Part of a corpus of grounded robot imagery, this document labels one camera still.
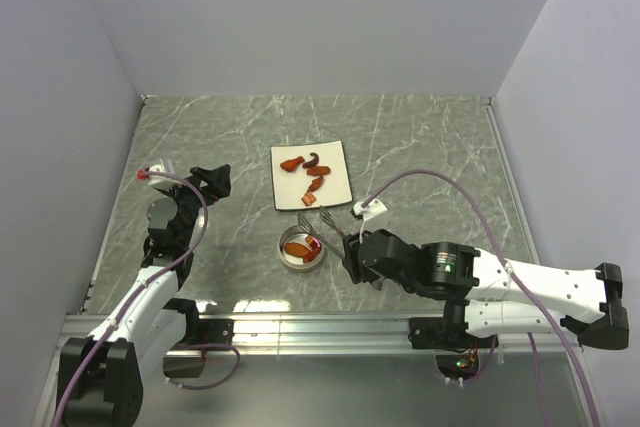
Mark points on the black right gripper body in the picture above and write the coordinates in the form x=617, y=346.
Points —
x=363, y=272

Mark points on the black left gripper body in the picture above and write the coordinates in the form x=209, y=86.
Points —
x=187, y=197

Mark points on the red chicken drumstick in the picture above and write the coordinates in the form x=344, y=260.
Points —
x=315, y=248

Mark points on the steel serving tongs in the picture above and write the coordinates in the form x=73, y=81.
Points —
x=321, y=225

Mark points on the orange glazed food piece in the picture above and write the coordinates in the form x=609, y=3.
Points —
x=296, y=250

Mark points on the dark purple curved sausage piece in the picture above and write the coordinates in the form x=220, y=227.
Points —
x=312, y=162

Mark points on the red crispy meat strip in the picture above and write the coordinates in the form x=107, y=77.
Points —
x=316, y=184

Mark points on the orange fried chicken wing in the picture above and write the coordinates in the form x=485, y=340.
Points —
x=291, y=165

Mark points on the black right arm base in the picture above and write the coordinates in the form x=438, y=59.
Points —
x=461, y=357

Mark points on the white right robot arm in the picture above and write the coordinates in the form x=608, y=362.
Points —
x=484, y=296

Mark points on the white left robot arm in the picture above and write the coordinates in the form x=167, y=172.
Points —
x=101, y=376

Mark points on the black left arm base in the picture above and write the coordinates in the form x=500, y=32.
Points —
x=203, y=335

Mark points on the round steel lunch box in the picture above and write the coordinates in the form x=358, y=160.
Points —
x=297, y=235

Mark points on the white rectangular plate, black rim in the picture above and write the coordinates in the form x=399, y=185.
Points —
x=289, y=187

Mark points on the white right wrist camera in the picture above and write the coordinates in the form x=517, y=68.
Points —
x=373, y=216

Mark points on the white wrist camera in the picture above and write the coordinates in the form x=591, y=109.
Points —
x=158, y=176
x=373, y=216

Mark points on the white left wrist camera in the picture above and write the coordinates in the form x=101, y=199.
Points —
x=158, y=176

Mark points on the aluminium front rail frame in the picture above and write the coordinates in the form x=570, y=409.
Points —
x=340, y=333

